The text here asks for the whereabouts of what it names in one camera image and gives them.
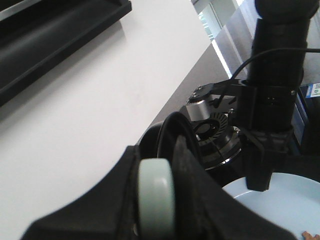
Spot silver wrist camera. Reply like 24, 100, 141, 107
185, 100, 211, 122

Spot black range hood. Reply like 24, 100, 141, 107
0, 0, 132, 105

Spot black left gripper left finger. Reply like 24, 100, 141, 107
22, 145, 140, 240

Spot light blue plate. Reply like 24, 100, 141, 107
223, 172, 320, 240

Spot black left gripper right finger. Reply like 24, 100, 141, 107
172, 135, 295, 240

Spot black cable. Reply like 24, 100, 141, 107
212, 47, 320, 108

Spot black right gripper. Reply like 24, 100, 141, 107
187, 83, 296, 192

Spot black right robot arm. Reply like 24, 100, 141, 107
186, 0, 320, 192

